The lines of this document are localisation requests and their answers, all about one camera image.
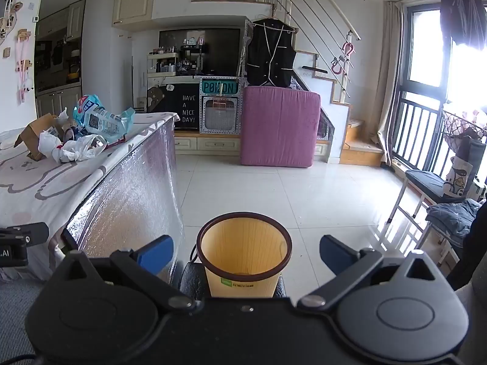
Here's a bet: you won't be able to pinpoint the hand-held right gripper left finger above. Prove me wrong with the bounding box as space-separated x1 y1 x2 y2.
57 235 198 310

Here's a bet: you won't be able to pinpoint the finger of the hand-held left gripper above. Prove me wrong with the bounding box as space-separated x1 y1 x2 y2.
0 223 50 245

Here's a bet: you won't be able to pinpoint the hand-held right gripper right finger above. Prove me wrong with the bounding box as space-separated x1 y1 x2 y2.
297 235 438 310

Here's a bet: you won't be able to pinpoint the yellow bin with brown rim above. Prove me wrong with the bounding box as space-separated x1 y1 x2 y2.
196 213 293 298

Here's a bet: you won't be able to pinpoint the small cardboard box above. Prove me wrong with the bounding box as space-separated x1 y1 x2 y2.
14 113 65 161

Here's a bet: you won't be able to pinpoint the blue white plastic bag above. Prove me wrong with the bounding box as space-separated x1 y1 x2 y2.
72 94 136 140

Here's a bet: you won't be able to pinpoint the black padded stool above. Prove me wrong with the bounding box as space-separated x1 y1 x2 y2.
179 260 287 299

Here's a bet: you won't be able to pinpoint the wooden staircase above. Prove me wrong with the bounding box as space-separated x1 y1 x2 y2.
294 49 386 168

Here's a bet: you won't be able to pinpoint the white chair with blue cushion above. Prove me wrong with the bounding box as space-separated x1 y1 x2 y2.
380 169 470 267

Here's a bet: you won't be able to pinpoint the folded blue clothes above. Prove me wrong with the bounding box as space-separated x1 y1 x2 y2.
425 199 483 241

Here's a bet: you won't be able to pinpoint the cream low drawer cabinet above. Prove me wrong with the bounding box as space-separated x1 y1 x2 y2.
174 130 332 157

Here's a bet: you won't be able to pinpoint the kitchen cabinets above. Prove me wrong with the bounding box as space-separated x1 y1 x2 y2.
34 0 87 119

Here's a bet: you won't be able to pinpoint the pink folded mattress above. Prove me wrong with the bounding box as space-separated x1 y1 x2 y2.
240 86 322 168

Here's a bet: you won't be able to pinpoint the cartoon tote bag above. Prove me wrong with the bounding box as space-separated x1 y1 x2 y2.
443 155 475 199

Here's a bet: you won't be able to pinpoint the black balcony railing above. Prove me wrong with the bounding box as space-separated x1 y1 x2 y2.
392 98 447 177

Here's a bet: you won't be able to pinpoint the black letter board sign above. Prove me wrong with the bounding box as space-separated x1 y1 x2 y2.
146 76 201 130

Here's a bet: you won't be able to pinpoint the teal letter sign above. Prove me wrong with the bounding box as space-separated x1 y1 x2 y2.
200 80 239 95

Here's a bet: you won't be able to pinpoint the beige curtain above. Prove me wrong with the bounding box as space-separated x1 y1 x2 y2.
376 1 405 167

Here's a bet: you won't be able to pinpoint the white shelf organiser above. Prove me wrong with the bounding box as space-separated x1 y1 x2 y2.
147 52 180 77

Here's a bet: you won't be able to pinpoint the pink hooks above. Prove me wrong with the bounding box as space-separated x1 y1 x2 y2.
331 42 356 74

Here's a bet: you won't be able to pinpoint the black vest with white trim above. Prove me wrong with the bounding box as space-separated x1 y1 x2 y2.
245 18 297 88

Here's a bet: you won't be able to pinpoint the metal stair railing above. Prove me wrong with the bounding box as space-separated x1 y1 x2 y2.
193 0 362 99

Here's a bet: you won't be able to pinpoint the cream upper cabinet door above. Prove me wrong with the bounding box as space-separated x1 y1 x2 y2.
113 0 157 28

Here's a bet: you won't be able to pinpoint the dark hanging clothes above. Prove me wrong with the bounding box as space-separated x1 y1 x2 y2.
440 0 487 51

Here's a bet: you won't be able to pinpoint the perforated metal frame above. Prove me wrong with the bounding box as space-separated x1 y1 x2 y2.
199 78 244 135

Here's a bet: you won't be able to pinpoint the wall photo decorations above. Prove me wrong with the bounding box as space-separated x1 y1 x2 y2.
0 0 34 104

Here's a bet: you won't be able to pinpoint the wire basket with flowers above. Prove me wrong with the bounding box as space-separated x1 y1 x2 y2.
442 109 487 151

